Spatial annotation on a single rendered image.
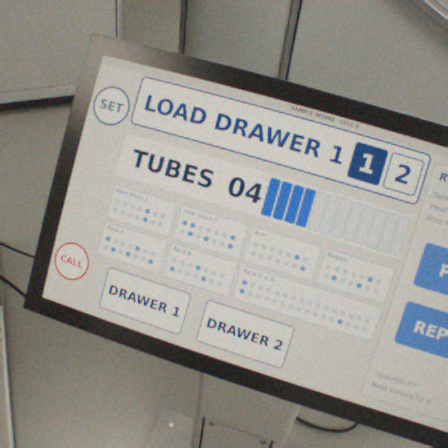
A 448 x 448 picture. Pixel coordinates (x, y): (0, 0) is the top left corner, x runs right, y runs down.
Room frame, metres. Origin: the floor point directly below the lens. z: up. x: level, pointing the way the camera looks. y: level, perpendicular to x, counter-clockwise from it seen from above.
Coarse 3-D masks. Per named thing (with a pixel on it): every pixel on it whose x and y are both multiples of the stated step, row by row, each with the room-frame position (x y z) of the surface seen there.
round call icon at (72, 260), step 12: (60, 240) 0.40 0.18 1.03; (60, 252) 0.39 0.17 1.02; (72, 252) 0.39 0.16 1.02; (84, 252) 0.39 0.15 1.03; (60, 264) 0.38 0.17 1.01; (72, 264) 0.38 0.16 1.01; (84, 264) 0.38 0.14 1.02; (60, 276) 0.37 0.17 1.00; (72, 276) 0.37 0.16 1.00; (84, 276) 0.37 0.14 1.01
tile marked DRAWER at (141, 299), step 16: (112, 272) 0.37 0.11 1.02; (128, 272) 0.37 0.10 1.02; (112, 288) 0.36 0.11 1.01; (128, 288) 0.36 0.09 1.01; (144, 288) 0.36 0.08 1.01; (160, 288) 0.36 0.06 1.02; (176, 288) 0.36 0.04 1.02; (112, 304) 0.35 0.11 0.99; (128, 304) 0.35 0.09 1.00; (144, 304) 0.35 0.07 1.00; (160, 304) 0.35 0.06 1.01; (176, 304) 0.35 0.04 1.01; (144, 320) 0.34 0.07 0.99; (160, 320) 0.34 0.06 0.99; (176, 320) 0.34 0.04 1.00
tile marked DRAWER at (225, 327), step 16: (208, 304) 0.35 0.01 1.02; (224, 304) 0.35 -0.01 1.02; (208, 320) 0.34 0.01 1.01; (224, 320) 0.34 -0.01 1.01; (240, 320) 0.34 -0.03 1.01; (256, 320) 0.34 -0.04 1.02; (272, 320) 0.34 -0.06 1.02; (208, 336) 0.33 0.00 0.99; (224, 336) 0.33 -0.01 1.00; (240, 336) 0.33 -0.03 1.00; (256, 336) 0.33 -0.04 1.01; (272, 336) 0.33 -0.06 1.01; (288, 336) 0.33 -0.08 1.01; (240, 352) 0.32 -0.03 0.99; (256, 352) 0.32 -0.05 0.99; (272, 352) 0.32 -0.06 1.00
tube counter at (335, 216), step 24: (240, 168) 0.44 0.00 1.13; (240, 192) 0.42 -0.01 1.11; (264, 192) 0.42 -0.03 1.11; (288, 192) 0.42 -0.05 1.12; (312, 192) 0.42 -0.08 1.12; (264, 216) 0.41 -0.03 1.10; (288, 216) 0.41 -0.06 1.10; (312, 216) 0.41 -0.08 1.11; (336, 216) 0.41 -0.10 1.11; (360, 216) 0.41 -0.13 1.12; (384, 216) 0.41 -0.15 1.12; (408, 216) 0.41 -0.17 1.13; (336, 240) 0.39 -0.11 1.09; (360, 240) 0.39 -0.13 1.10; (384, 240) 0.39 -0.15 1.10
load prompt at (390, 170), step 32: (160, 96) 0.49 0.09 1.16; (192, 96) 0.49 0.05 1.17; (224, 96) 0.49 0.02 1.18; (160, 128) 0.47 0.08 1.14; (192, 128) 0.47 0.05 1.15; (224, 128) 0.47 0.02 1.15; (256, 128) 0.47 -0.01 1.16; (288, 128) 0.47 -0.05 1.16; (320, 128) 0.46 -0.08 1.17; (288, 160) 0.44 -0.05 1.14; (320, 160) 0.44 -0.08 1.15; (352, 160) 0.44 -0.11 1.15; (384, 160) 0.44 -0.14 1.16; (416, 160) 0.44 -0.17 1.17; (384, 192) 0.42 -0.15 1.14; (416, 192) 0.42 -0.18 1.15
